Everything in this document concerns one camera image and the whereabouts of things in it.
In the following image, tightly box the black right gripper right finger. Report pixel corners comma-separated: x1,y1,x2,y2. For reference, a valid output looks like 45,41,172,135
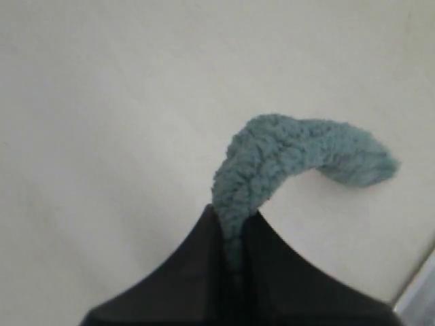
242,213,402,326

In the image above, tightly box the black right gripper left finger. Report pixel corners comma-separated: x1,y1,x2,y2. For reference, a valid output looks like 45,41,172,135
82,205,234,325

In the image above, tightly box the green fuzzy scarf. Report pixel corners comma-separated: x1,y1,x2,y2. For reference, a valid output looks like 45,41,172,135
211,114,399,273

